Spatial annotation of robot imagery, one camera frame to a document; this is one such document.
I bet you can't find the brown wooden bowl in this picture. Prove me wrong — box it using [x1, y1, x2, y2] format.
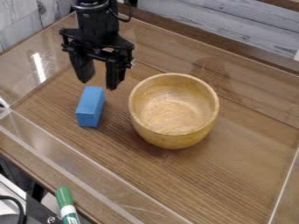
[128, 73, 220, 150]

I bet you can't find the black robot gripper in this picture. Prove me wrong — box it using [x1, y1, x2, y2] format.
[60, 5, 134, 90]

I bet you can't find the black cable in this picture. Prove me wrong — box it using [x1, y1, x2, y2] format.
[0, 195, 26, 224]

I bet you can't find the clear acrylic tray wall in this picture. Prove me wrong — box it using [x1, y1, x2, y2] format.
[0, 109, 192, 224]

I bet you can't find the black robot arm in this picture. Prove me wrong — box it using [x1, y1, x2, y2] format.
[60, 0, 134, 90]

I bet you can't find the green white marker pen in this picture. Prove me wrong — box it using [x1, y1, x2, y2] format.
[54, 186, 80, 224]

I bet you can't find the blue rectangular block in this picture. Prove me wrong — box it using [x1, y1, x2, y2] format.
[74, 86, 105, 128]

